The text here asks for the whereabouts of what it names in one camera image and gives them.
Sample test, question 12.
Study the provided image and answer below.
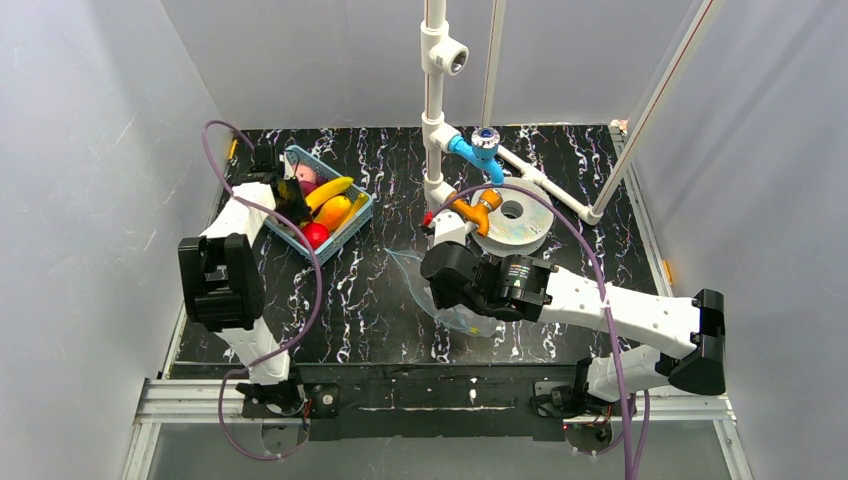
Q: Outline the clear zip top bag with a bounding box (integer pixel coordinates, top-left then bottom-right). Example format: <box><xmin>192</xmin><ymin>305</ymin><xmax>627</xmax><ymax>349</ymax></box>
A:
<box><xmin>384</xmin><ymin>247</ymin><xmax>501</xmax><ymax>338</ymax></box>

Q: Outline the yellow toy banana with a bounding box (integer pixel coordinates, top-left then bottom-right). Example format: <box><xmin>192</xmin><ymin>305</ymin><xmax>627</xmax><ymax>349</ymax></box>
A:
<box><xmin>305</xmin><ymin>177</ymin><xmax>354</xmax><ymax>213</ymax></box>

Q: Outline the orange toy mango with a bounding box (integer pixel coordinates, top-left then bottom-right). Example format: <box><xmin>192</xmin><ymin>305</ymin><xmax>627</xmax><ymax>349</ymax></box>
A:
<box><xmin>315</xmin><ymin>195</ymin><xmax>352</xmax><ymax>232</ymax></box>

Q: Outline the red toy apple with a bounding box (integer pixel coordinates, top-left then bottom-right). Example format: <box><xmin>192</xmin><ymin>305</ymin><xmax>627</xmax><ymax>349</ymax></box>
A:
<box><xmin>300</xmin><ymin>222</ymin><xmax>331</xmax><ymax>251</ymax></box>

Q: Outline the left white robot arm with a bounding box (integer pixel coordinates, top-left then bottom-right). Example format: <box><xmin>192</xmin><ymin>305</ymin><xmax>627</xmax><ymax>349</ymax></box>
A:
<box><xmin>178</xmin><ymin>143</ymin><xmax>320</xmax><ymax>409</ymax></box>

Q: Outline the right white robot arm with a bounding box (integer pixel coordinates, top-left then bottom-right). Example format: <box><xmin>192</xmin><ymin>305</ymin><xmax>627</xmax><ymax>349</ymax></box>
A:
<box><xmin>420</xmin><ymin>241</ymin><xmax>727</xmax><ymax>403</ymax></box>

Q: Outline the pink toy potato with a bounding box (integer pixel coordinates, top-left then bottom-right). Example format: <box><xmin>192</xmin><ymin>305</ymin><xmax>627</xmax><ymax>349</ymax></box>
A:
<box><xmin>295</xmin><ymin>164</ymin><xmax>318</xmax><ymax>186</ymax></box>

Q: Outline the orange plastic faucet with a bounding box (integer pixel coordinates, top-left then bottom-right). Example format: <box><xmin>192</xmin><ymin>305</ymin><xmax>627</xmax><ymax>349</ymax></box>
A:
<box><xmin>449</xmin><ymin>189</ymin><xmax>503</xmax><ymax>237</ymax></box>

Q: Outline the yellow toy corn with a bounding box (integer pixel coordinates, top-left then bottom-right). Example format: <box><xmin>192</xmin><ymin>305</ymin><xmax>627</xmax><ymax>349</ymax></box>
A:
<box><xmin>336</xmin><ymin>193</ymin><xmax>368</xmax><ymax>231</ymax></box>

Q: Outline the blue plastic faucet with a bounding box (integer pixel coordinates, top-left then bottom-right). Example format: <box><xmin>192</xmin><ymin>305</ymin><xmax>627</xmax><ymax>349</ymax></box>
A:
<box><xmin>447</xmin><ymin>127</ymin><xmax>505</xmax><ymax>186</ymax></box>

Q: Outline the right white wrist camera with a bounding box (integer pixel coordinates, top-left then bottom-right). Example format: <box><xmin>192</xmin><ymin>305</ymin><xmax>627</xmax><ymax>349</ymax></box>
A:
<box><xmin>420</xmin><ymin>209</ymin><xmax>477</xmax><ymax>250</ymax></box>

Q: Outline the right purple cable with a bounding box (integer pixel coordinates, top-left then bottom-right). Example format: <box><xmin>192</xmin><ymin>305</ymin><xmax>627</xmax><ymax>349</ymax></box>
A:
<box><xmin>430</xmin><ymin>183</ymin><xmax>652</xmax><ymax>480</ymax></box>

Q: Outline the white PVC pipe frame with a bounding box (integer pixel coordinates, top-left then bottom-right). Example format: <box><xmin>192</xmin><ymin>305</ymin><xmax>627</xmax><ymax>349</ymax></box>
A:
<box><xmin>419</xmin><ymin>0</ymin><xmax>720</xmax><ymax>262</ymax></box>

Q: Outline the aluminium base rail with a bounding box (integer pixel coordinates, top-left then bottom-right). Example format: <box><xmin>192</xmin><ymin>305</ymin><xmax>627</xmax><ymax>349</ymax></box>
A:
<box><xmin>122</xmin><ymin>374</ymin><xmax>753</xmax><ymax>480</ymax></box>

